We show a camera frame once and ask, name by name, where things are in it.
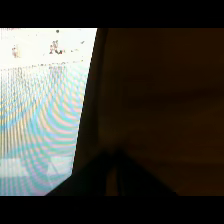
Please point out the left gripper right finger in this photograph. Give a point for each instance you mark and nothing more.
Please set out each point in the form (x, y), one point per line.
(143, 181)

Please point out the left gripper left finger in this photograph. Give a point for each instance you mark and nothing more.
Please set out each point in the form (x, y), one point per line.
(90, 181)

